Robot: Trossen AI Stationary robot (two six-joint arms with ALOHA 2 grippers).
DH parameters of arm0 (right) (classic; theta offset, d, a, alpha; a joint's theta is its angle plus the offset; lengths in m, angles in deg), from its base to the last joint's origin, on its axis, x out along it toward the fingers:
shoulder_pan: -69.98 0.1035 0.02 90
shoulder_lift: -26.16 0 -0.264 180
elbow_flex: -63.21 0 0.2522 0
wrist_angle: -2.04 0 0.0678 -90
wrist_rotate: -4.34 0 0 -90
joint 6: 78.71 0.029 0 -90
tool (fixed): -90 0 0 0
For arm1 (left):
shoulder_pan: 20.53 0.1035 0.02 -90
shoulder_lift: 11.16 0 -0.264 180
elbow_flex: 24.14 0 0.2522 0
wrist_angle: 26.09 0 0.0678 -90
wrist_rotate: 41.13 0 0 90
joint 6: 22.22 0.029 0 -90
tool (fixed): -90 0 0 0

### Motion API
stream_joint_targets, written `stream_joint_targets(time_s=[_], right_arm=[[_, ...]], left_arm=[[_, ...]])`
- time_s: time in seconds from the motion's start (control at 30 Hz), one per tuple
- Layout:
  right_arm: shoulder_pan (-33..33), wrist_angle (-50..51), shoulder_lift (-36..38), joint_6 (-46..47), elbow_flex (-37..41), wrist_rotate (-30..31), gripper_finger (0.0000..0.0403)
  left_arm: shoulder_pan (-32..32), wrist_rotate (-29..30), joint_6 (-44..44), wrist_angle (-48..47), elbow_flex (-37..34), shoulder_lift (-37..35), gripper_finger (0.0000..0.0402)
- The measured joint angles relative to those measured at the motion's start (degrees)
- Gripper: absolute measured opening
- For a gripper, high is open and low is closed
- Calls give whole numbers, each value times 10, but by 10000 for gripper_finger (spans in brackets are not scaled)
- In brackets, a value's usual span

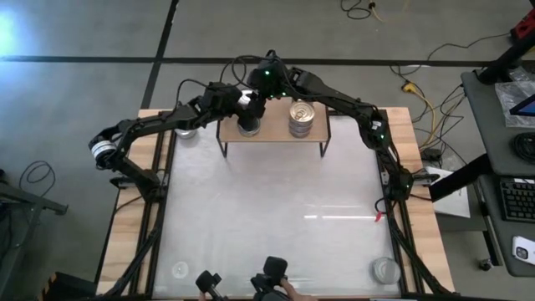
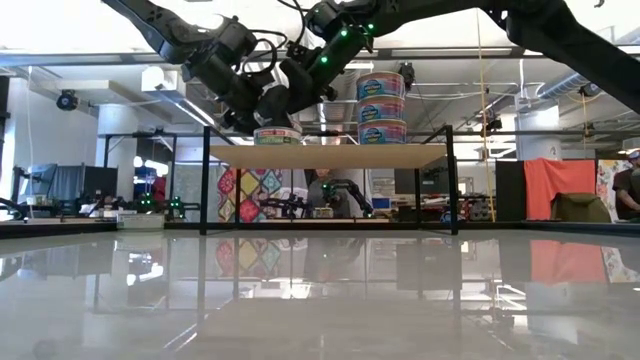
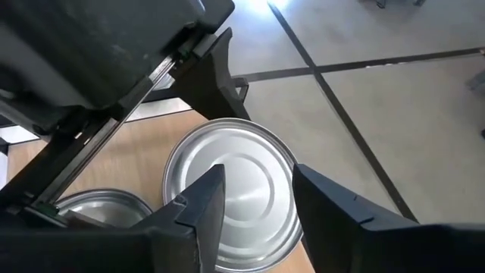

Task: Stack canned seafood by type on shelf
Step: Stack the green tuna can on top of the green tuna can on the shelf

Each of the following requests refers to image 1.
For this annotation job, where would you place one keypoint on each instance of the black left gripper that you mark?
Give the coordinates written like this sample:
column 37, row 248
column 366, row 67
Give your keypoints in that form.
column 220, row 99

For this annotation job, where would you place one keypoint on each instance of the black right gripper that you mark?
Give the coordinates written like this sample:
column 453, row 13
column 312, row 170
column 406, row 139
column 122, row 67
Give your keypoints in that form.
column 267, row 81

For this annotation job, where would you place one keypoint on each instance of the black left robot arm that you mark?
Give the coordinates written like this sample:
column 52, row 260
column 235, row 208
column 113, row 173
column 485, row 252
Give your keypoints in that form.
column 159, row 122

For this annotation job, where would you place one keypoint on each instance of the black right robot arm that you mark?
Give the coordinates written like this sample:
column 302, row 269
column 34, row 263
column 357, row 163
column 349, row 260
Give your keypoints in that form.
column 342, row 100

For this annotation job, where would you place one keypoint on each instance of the white glossy table sheet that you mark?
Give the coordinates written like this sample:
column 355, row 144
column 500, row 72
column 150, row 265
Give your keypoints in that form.
column 271, row 209

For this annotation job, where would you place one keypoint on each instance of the black power brick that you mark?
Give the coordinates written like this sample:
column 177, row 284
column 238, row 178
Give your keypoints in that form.
column 430, row 154

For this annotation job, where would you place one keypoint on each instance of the person's hand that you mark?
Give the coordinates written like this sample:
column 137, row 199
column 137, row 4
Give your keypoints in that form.
column 294, row 294
column 202, row 297

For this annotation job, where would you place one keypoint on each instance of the black diagonal beam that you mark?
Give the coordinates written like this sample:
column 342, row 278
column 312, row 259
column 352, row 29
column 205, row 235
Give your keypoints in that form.
column 460, row 179

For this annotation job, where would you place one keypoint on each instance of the white paper sheet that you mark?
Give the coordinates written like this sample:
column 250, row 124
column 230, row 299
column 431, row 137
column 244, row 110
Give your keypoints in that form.
column 453, row 205

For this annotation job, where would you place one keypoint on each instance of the grey side desk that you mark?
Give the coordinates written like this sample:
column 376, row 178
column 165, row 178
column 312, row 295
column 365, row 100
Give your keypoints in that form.
column 485, row 125

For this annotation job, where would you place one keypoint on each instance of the grey metal stand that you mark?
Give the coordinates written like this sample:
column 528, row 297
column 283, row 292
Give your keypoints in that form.
column 33, row 198

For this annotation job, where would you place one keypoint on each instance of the black stand pole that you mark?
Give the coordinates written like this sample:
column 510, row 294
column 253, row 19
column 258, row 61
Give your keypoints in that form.
column 507, row 56

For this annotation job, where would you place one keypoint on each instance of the clear plastic bag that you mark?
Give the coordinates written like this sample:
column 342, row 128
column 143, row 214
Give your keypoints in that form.
column 512, row 98

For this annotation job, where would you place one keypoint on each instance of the black box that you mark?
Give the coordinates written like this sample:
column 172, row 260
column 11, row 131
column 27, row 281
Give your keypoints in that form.
column 71, row 288

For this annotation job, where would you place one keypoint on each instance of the blue tablet screen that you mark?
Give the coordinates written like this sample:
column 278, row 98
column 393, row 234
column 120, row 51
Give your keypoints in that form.
column 527, row 106

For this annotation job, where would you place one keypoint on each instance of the red and black clamp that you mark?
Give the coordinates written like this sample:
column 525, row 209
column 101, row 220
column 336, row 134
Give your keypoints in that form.
column 526, row 28

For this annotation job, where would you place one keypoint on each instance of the black caster wheel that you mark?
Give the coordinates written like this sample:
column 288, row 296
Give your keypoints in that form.
column 485, row 264

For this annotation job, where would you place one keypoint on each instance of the black keyboard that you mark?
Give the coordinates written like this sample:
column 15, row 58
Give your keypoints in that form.
column 518, row 200

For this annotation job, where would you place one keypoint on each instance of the white smartphone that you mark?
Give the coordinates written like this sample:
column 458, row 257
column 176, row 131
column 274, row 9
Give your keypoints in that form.
column 524, row 248

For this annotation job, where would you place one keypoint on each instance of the wooden shelf with black frame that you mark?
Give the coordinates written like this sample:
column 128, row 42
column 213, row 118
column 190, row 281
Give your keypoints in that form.
column 276, row 129

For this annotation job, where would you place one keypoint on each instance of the black aluminium table frame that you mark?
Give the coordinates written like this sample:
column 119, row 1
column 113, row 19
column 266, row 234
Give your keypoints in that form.
column 400, row 251

